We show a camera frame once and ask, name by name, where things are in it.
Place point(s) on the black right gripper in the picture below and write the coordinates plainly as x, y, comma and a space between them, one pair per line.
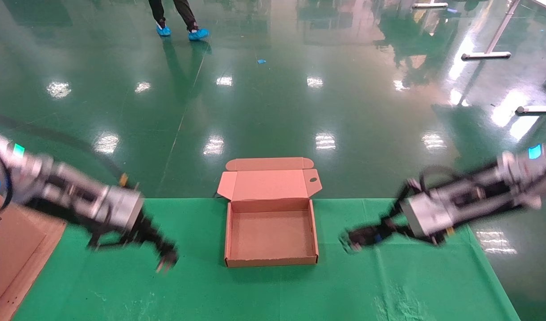
395, 227

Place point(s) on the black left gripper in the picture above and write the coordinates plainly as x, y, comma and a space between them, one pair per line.
137, 229

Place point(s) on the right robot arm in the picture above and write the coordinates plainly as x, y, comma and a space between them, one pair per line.
522, 174

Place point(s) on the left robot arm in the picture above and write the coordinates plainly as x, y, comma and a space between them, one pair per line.
32, 174

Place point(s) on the open brown cardboard box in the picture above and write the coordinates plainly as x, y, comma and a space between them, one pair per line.
272, 236

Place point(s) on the green table cloth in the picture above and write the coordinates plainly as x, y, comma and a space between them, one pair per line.
255, 290

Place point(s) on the flat brown cardboard sheet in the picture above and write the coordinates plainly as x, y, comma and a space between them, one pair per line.
10, 249

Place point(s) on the blue shoe cover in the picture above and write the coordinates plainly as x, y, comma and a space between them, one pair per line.
198, 34
163, 30

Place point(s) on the white table foot bar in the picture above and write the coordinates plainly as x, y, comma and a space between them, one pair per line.
538, 109

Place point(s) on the white table leg with foot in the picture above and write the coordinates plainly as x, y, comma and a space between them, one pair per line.
486, 55

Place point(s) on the person in dark trousers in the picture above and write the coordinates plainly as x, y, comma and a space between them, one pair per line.
172, 11

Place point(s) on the short white table foot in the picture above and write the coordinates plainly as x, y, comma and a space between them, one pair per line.
428, 5

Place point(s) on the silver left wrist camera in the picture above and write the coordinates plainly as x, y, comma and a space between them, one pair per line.
123, 207

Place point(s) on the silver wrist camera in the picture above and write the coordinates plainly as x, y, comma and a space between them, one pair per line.
123, 207
426, 214

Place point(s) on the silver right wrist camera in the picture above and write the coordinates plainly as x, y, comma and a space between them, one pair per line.
426, 214

